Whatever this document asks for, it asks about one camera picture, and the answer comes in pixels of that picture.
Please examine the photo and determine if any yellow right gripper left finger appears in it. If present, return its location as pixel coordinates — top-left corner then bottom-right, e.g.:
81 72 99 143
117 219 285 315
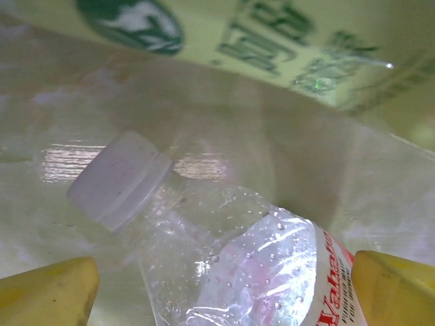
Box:
0 256 101 326

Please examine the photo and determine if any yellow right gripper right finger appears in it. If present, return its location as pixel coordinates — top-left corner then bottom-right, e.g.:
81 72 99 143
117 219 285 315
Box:
351 250 435 326

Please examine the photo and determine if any clear bottle red-white label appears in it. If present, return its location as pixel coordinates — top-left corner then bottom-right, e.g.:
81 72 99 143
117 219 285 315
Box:
66 131 368 326

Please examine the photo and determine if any clear plastic bin liner bag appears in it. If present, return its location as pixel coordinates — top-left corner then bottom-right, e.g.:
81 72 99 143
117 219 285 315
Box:
0 0 435 150

